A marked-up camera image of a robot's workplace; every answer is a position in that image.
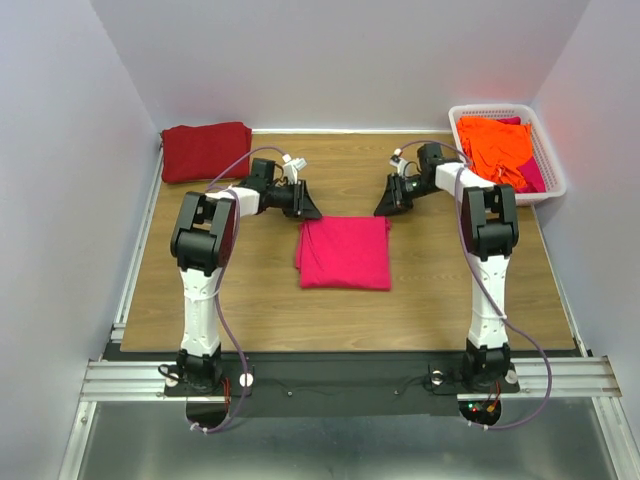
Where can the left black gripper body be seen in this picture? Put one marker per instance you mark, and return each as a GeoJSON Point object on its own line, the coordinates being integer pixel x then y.
{"type": "Point", "coordinates": [300, 198]}

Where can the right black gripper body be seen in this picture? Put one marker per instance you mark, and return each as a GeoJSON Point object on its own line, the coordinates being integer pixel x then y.
{"type": "Point", "coordinates": [395, 192]}

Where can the magenta t shirt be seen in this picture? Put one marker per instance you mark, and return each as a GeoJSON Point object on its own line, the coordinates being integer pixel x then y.
{"type": "Point", "coordinates": [344, 253]}

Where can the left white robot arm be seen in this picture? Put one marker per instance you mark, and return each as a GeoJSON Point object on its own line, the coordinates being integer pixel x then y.
{"type": "Point", "coordinates": [202, 243]}

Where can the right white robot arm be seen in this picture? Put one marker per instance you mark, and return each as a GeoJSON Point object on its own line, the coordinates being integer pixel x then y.
{"type": "Point", "coordinates": [488, 229]}

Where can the orange t shirt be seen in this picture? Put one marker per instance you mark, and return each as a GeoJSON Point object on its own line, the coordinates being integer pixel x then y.
{"type": "Point", "coordinates": [497, 150]}

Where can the folded dark red t shirt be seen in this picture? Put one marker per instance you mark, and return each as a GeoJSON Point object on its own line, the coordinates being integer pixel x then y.
{"type": "Point", "coordinates": [198, 153]}

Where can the dark pink t shirt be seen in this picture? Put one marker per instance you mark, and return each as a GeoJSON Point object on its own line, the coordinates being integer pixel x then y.
{"type": "Point", "coordinates": [532, 175]}

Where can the white plastic basket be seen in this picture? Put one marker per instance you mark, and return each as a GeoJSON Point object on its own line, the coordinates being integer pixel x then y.
{"type": "Point", "coordinates": [545, 158]}

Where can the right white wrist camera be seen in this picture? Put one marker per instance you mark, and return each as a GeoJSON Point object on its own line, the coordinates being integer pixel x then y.
{"type": "Point", "coordinates": [398, 162]}

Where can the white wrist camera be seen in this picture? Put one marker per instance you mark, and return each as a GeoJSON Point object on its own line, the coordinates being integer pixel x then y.
{"type": "Point", "coordinates": [398, 162]}
{"type": "Point", "coordinates": [291, 168]}

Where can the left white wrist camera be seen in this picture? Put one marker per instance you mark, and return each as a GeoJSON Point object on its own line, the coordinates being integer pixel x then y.
{"type": "Point", "coordinates": [291, 168]}

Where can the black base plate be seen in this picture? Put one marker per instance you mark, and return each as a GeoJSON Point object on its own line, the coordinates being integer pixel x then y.
{"type": "Point", "coordinates": [321, 384]}

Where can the aluminium rail frame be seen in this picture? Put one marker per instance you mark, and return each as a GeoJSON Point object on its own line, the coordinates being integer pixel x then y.
{"type": "Point", "coordinates": [575, 393]}

